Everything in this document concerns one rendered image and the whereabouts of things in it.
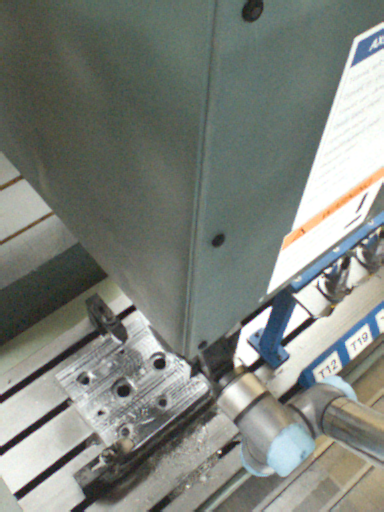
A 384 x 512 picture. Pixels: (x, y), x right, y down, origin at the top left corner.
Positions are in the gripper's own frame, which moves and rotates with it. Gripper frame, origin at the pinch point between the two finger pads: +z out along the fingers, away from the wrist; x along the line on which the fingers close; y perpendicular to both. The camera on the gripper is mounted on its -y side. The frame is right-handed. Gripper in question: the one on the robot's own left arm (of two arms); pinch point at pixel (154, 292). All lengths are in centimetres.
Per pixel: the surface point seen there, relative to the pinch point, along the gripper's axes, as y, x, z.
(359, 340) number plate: 36, 42, -24
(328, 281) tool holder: 6.0, 28.9, -15.6
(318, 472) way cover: 54, 18, -39
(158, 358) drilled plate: 33.2, 1.6, 0.9
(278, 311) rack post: 19.5, 23.8, -10.8
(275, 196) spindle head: -51, -5, -21
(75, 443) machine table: 40.5, -22.6, -1.0
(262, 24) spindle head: -67, -9, -21
